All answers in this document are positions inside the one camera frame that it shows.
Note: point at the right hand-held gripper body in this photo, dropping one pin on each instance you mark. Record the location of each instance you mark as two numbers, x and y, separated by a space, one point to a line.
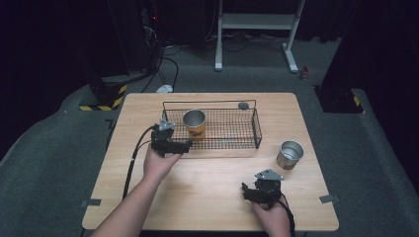
267 189

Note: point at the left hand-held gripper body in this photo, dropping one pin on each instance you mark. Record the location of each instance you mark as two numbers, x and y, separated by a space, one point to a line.
166 141

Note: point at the orange metal can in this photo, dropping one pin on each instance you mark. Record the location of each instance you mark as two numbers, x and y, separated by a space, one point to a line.
195 126

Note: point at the person's right hand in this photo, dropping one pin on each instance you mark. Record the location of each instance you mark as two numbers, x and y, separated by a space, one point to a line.
271 219

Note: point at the person's left hand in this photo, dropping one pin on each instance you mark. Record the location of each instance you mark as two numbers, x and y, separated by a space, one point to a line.
159 166

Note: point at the silver metal can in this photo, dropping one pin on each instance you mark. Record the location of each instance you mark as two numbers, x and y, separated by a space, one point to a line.
289 156

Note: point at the grey tape strip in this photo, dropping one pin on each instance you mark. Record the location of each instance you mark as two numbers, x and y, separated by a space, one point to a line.
91 202
329 198

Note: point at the white power adapter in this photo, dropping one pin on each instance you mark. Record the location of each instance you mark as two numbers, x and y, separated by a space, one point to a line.
164 88

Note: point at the black yellow striped stand base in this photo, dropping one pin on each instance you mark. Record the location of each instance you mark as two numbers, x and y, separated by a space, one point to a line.
108 95

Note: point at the small grey round knob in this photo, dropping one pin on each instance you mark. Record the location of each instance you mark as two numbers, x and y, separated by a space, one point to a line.
243 105

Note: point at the dark equipment rack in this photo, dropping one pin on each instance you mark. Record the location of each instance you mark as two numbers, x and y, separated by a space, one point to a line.
150 33

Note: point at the small red bottle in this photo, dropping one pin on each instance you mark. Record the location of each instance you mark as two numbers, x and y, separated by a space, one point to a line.
305 73

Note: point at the white metal stand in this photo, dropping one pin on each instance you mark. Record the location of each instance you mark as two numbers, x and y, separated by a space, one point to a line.
257 21

